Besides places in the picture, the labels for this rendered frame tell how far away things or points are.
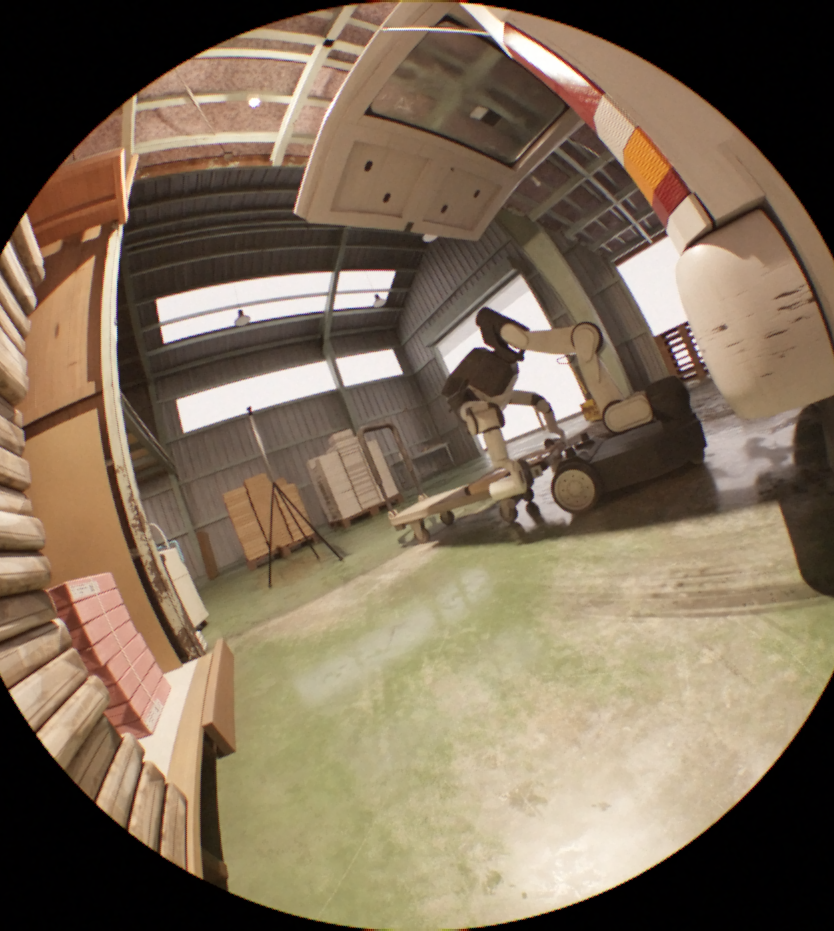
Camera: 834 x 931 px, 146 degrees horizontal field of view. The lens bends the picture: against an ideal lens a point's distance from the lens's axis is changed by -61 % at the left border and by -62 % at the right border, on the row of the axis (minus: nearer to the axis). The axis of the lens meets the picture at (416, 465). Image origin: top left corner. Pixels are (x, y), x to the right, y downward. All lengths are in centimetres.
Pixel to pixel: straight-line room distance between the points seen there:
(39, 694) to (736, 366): 85
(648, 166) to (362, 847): 94
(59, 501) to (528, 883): 146
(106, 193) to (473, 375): 220
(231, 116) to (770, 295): 268
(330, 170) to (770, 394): 161
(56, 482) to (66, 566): 29
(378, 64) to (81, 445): 174
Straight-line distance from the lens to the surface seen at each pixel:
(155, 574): 128
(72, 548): 135
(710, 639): 59
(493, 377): 152
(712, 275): 48
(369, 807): 55
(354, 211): 181
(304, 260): 936
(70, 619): 83
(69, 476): 138
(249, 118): 271
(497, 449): 113
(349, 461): 519
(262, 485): 464
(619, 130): 58
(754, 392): 48
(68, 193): 218
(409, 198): 192
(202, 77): 258
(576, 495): 131
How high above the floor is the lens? 41
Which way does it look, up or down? 1 degrees up
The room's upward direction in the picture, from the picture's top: 23 degrees counter-clockwise
